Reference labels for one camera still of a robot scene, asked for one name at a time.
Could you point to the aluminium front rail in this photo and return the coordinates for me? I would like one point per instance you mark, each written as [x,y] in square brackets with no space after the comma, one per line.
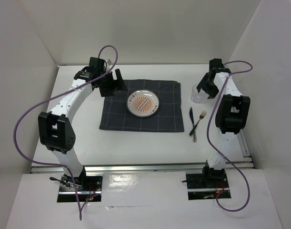
[138,168]

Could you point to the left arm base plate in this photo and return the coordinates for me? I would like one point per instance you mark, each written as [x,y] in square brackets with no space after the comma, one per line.
[90,189]

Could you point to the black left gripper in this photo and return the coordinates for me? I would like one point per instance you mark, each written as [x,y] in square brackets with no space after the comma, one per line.
[115,85]

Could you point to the green handled gold fork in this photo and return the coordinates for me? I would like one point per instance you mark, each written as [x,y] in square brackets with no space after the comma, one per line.
[202,115]

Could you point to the aluminium rail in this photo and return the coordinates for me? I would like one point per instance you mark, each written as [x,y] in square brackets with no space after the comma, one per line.
[138,168]
[245,148]

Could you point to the striped handled knife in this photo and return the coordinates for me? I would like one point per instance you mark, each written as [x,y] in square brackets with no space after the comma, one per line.
[194,138]

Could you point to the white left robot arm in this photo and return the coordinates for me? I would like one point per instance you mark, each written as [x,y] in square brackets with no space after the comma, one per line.
[55,129]

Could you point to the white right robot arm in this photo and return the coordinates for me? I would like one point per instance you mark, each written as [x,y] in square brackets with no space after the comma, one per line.
[214,168]

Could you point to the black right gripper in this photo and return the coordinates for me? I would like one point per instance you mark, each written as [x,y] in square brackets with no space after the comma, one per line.
[212,92]

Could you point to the orange sunburst patterned plate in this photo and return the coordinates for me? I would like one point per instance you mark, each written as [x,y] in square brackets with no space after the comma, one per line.
[143,103]

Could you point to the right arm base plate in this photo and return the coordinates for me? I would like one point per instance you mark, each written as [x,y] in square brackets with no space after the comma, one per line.
[199,188]

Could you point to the clear drinking glass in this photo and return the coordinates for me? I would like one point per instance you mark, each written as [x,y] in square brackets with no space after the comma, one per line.
[198,97]

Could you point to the dark checked cloth placemat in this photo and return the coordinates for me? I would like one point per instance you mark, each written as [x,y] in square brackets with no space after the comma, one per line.
[168,118]

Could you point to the aluminium right side rail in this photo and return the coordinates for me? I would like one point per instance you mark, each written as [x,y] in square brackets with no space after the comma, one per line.
[245,148]

